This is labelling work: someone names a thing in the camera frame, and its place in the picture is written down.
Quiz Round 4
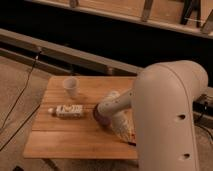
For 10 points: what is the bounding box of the black cable left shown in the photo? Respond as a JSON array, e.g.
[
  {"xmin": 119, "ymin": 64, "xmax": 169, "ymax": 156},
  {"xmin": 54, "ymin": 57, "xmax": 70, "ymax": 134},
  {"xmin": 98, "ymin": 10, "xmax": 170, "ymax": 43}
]
[{"xmin": 0, "ymin": 49, "xmax": 43, "ymax": 151}]

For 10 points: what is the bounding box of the grey metal rail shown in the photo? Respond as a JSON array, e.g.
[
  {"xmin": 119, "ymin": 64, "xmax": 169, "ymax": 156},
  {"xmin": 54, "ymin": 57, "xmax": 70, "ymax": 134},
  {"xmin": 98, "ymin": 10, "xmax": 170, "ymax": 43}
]
[{"xmin": 0, "ymin": 29, "xmax": 213, "ymax": 95}]

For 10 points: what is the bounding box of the black cable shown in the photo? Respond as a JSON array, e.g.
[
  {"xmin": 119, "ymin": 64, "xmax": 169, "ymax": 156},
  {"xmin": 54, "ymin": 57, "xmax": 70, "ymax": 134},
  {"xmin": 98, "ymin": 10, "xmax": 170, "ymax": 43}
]
[
  {"xmin": 0, "ymin": 49, "xmax": 43, "ymax": 151},
  {"xmin": 194, "ymin": 99, "xmax": 213, "ymax": 141}
]

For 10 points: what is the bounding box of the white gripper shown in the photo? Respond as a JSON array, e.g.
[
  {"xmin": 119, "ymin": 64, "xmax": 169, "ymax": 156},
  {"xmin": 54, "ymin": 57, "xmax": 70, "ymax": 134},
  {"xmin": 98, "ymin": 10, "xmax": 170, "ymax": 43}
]
[{"xmin": 111, "ymin": 112, "xmax": 135, "ymax": 142}]

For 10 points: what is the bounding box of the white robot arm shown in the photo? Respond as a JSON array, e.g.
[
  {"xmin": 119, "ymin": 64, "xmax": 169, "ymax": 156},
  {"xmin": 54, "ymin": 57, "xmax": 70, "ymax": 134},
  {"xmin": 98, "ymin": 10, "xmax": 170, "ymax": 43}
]
[{"xmin": 94, "ymin": 60, "xmax": 208, "ymax": 171}]

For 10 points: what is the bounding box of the white paper cup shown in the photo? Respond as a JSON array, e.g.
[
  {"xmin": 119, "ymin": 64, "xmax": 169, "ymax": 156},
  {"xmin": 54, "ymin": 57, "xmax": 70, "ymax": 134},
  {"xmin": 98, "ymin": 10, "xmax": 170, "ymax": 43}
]
[{"xmin": 62, "ymin": 77, "xmax": 79, "ymax": 98}]

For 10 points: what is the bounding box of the black cable right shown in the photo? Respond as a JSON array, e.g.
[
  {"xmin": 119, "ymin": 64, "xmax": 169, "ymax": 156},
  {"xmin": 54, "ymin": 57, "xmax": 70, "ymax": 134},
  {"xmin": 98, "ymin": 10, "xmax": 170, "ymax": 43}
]
[{"xmin": 194, "ymin": 99, "xmax": 213, "ymax": 141}]

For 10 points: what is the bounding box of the white plastic bottle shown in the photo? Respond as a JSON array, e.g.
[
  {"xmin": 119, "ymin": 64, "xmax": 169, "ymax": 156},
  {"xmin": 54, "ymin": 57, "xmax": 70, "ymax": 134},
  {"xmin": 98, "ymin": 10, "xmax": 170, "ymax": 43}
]
[{"xmin": 48, "ymin": 105, "xmax": 83, "ymax": 118}]

